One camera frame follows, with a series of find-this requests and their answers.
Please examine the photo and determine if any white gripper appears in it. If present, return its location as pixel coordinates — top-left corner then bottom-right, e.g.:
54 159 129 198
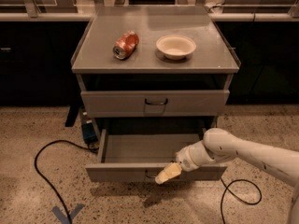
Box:
155 141 215 185

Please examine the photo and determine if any grey drawer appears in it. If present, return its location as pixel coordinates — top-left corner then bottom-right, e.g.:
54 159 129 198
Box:
81 90 229 118
85 129 228 184

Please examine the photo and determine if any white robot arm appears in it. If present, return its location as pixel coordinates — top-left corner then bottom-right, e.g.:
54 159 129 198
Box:
155 128 299 224

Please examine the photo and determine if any grey top drawer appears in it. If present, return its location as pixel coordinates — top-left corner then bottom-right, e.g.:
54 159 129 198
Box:
81 90 229 118

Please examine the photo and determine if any grey drawer cabinet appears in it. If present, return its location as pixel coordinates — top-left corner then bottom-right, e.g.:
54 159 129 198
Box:
72 6 239 135

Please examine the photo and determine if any blue power adapter box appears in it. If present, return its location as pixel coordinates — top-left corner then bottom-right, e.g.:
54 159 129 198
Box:
81 120 97 145

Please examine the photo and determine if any blue tape floor marker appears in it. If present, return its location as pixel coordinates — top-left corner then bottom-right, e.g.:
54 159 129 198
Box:
50 203 86 224

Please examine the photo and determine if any white paper bowl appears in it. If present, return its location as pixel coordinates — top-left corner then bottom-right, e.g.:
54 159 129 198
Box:
156 35 196 61

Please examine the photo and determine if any crushed red soda can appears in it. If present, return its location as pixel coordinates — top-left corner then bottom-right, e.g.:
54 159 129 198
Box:
113 31 139 60

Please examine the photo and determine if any black floor cable right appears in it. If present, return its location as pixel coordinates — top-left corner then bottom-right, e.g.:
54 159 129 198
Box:
220 177 263 224

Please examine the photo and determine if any dark counter with white rail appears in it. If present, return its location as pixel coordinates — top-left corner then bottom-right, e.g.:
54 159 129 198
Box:
0 13 298 105

